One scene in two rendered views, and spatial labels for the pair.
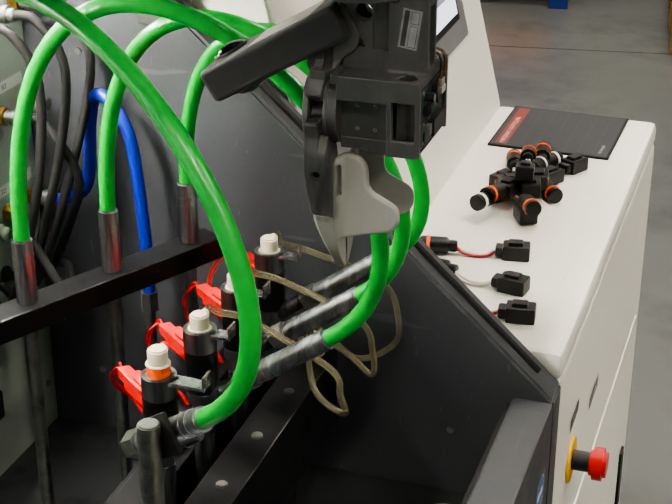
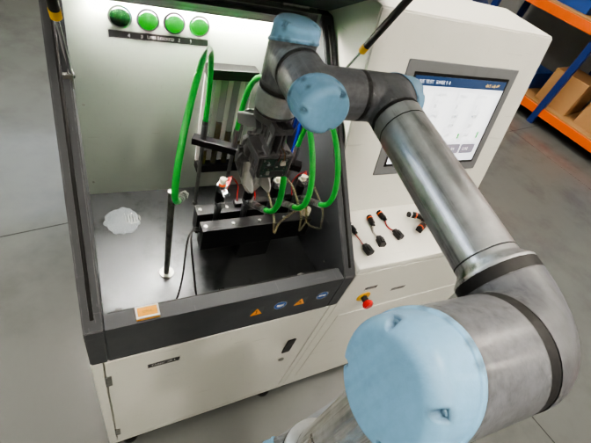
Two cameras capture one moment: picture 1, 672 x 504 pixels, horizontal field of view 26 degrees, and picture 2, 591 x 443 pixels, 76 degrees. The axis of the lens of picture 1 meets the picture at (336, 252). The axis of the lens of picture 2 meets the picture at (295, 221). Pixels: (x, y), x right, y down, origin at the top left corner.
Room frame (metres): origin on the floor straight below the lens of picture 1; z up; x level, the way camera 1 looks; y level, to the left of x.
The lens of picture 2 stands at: (0.49, -0.43, 1.78)
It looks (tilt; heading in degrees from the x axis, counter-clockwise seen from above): 44 degrees down; 32
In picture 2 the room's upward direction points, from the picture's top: 22 degrees clockwise
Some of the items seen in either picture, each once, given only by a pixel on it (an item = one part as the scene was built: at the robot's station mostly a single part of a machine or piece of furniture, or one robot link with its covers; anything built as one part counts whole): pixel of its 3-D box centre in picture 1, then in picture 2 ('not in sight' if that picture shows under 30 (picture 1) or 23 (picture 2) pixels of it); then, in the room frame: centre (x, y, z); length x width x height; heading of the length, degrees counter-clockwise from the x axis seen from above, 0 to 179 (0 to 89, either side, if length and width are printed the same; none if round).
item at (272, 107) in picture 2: not in sight; (279, 100); (0.94, -0.02, 1.45); 0.08 x 0.08 x 0.05
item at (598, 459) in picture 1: (588, 462); (366, 301); (1.32, -0.27, 0.80); 0.05 x 0.04 x 0.05; 161
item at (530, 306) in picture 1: (475, 306); (360, 238); (1.32, -0.14, 0.99); 0.12 x 0.02 x 0.02; 78
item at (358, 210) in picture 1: (359, 214); (249, 182); (0.92, -0.02, 1.27); 0.06 x 0.03 x 0.09; 71
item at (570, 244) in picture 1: (524, 217); (424, 228); (1.60, -0.23, 0.96); 0.70 x 0.22 x 0.03; 161
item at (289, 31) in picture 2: not in sight; (289, 57); (0.93, -0.02, 1.53); 0.09 x 0.08 x 0.11; 68
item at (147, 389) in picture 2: not in sight; (215, 376); (0.90, -0.10, 0.44); 0.65 x 0.02 x 0.68; 161
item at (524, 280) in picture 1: (473, 273); (375, 229); (1.39, -0.15, 0.99); 0.12 x 0.02 x 0.02; 62
